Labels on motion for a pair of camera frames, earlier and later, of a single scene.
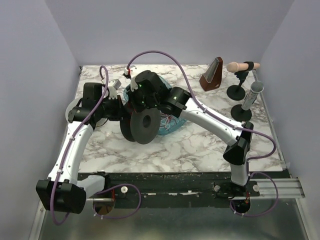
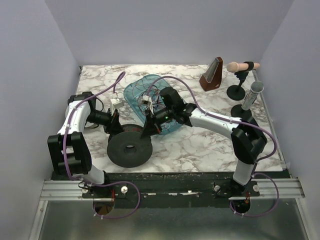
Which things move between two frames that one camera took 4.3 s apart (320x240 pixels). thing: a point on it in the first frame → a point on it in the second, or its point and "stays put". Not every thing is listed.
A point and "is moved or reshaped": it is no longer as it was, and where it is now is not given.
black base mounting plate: [178, 190] stays put
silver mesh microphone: [256, 87] stays put
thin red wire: [129, 106] → [133, 129]
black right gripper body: [139, 102] → [152, 120]
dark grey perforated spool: [141, 126] is moved or reshaped
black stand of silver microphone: [239, 114] stays put
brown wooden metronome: [211, 79] stays put
